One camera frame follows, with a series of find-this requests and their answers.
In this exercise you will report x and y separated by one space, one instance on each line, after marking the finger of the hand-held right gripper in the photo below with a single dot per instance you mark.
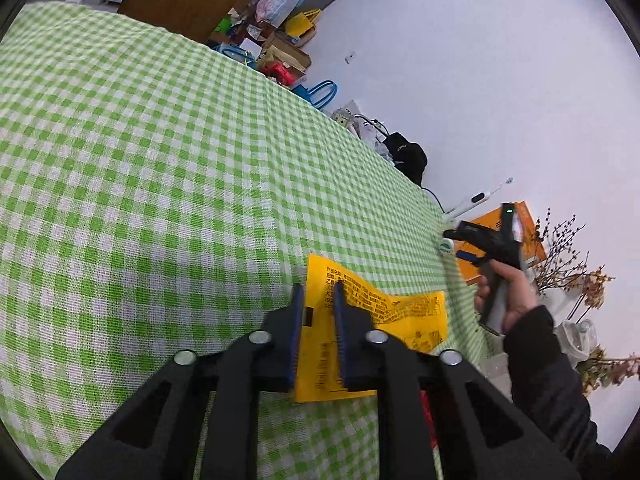
472 234
472 258

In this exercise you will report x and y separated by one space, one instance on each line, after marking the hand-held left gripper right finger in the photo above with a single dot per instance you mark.
341 340

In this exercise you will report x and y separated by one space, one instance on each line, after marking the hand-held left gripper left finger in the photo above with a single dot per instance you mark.
298 340

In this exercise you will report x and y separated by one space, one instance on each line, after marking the yellow plastic packet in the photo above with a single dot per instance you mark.
390 310

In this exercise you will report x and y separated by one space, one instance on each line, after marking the person's right forearm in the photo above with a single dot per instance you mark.
545 380

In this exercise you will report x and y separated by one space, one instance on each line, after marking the person's right hand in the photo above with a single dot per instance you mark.
522 297

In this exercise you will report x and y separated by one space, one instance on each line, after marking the orange cardboard box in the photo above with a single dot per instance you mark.
532 249

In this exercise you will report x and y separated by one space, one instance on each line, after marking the white green round cap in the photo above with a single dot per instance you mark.
446 246

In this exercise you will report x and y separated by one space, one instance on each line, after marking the white electric toothbrush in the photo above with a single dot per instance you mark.
477 198

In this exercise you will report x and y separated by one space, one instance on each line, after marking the dry budded branches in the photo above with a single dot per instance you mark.
555 260

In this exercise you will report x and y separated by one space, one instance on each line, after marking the white patterned vase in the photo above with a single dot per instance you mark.
552 297

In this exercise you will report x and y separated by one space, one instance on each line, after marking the peach artificial flower sprig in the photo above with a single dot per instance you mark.
597 280

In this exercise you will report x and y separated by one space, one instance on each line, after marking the black bag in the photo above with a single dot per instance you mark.
407 157

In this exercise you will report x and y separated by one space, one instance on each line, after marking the red packet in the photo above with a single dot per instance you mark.
427 415

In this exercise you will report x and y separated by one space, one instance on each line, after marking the pink artificial flower bouquet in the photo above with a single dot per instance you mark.
617 367

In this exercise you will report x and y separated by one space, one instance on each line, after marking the green checked tablecloth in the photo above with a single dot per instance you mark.
150 185

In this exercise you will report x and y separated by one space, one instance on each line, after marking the blue tote bag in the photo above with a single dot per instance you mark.
305 92

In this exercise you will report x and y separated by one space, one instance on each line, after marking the open cardboard box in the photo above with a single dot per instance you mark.
287 52

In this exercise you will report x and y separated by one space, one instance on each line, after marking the yellow tote bag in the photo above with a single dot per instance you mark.
300 22

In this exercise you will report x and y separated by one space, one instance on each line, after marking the blue printed gift bag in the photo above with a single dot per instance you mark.
280 0

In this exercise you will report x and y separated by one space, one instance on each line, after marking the brown wooden chair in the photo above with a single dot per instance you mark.
190 0

